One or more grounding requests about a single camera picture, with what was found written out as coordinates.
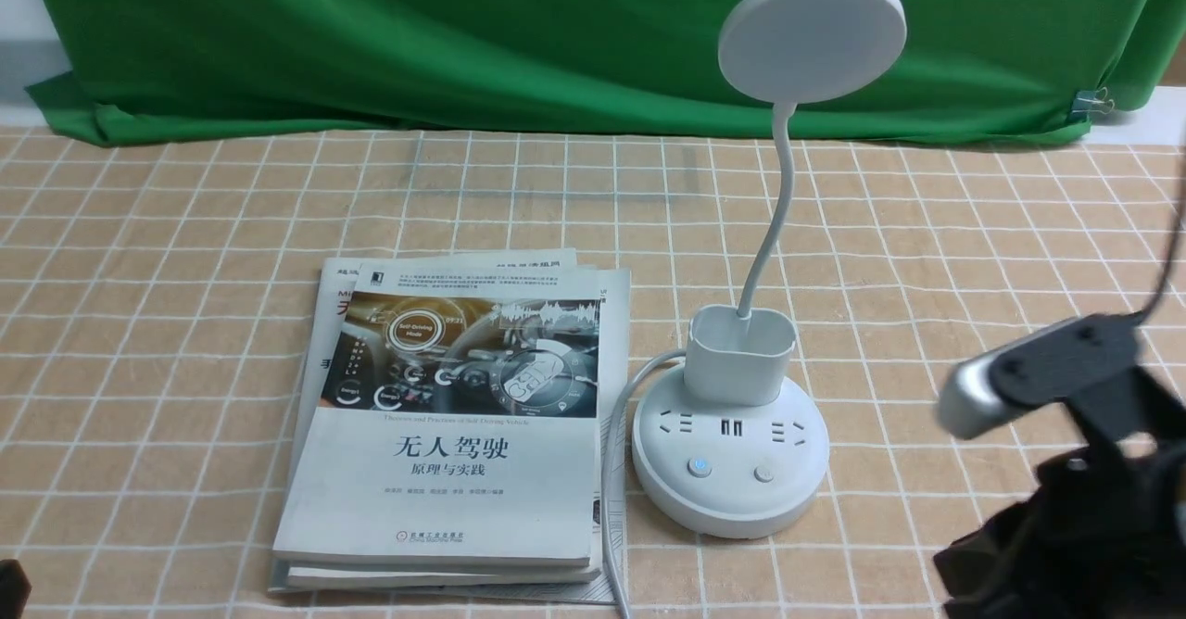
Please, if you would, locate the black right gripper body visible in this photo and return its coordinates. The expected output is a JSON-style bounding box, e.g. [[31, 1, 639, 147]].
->
[[933, 366, 1185, 618]]

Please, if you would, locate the white desk lamp with sockets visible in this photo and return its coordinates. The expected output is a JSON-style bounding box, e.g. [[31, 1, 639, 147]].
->
[[631, 0, 907, 540]]

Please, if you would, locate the metal binder clip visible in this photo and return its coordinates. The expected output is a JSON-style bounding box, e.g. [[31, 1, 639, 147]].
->
[[1067, 87, 1115, 122]]

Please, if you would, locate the top book self-driving cover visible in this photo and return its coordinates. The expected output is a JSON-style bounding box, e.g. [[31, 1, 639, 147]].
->
[[272, 261, 602, 568]]

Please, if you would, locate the bottom white book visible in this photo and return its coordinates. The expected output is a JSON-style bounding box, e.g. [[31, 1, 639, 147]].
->
[[267, 248, 631, 605]]

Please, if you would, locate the orange checkered tablecloth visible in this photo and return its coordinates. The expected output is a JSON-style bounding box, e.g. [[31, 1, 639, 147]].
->
[[1, 128, 1180, 618]]

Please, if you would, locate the green backdrop cloth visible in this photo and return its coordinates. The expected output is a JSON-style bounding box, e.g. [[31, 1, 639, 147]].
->
[[28, 0, 1182, 146]]

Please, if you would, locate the dark object bottom left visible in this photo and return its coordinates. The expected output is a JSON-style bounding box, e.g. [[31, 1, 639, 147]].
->
[[0, 559, 32, 619]]

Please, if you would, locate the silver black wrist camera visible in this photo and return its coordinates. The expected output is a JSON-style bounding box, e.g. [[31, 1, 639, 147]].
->
[[933, 312, 1139, 440]]

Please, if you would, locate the white lamp power cable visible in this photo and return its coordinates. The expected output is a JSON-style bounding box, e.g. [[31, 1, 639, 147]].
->
[[600, 347, 688, 619]]

